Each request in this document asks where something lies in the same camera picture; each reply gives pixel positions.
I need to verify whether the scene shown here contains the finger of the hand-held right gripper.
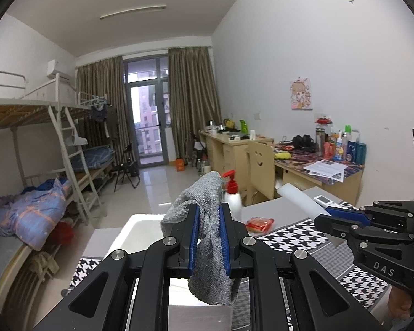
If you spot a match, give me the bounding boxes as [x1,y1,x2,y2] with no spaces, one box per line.
[314,214,414,246]
[326,200,414,225]

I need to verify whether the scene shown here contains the white air conditioner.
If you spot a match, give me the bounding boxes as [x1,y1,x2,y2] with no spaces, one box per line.
[46,60,71,81]

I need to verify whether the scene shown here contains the blue checked blanket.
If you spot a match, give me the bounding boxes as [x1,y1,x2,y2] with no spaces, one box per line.
[0,176,73,250]

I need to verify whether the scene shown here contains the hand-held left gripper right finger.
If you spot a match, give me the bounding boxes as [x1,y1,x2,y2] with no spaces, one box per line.
[219,203,383,331]

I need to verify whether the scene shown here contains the wooden desk with patterned top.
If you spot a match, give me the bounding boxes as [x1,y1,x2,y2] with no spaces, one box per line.
[272,145,365,205]

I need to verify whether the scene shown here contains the black headphones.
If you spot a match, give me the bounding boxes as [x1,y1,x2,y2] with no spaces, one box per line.
[293,134,314,150]

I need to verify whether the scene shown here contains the person's right hand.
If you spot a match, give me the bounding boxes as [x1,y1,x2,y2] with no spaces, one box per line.
[387,288,414,321]

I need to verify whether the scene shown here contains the brown curtain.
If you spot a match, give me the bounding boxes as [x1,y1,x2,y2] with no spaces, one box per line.
[168,46,223,161]
[76,56,139,166]

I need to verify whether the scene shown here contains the wooden desk with drawers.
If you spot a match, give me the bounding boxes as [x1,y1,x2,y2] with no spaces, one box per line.
[198,129,275,201]

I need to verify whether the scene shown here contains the blue checked bedding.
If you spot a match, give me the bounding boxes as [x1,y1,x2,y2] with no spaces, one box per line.
[71,146,114,173]

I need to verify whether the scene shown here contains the wooden chair with smiley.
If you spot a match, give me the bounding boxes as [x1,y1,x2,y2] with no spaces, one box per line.
[245,140,275,202]

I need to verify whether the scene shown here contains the white foam box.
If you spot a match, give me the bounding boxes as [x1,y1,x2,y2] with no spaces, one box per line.
[86,213,235,331]

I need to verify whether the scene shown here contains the group of toiletry bottles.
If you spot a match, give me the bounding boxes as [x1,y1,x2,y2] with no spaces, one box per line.
[314,114,367,164]

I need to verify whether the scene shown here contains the houndstooth table mat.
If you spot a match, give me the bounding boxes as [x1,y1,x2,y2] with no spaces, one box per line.
[69,207,394,331]

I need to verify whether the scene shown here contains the cartoon wall poster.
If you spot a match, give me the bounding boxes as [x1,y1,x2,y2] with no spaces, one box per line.
[290,77,313,110]

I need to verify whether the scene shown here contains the white remote control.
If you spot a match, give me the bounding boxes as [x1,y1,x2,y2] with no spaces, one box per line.
[313,195,342,209]

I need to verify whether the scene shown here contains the dark hanging clothes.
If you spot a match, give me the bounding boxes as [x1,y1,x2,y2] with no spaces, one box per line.
[90,105,120,138]

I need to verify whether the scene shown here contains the white lotion pump bottle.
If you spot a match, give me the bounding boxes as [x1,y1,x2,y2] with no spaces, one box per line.
[222,170,243,221]

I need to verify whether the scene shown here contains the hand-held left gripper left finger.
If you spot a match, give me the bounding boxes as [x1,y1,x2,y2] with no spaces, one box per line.
[31,203,201,331]

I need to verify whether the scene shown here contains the black folding chair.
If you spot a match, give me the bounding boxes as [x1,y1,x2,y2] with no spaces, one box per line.
[112,143,141,193]

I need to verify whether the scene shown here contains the glass balcony door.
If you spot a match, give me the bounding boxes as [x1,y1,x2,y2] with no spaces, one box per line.
[123,53,171,168]

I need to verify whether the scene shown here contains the grey sock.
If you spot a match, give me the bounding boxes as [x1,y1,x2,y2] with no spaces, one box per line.
[160,171,242,307]

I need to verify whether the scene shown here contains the white metal bunk bed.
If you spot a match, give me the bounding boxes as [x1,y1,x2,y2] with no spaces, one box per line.
[76,91,115,194]
[0,69,102,318]

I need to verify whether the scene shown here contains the ceiling tube light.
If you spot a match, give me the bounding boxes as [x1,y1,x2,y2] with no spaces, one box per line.
[100,5,167,20]

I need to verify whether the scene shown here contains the printed papers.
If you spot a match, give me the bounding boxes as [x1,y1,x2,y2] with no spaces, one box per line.
[303,159,348,181]

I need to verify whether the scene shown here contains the red snack packet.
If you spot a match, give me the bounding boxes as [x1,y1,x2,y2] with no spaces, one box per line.
[246,217,275,233]

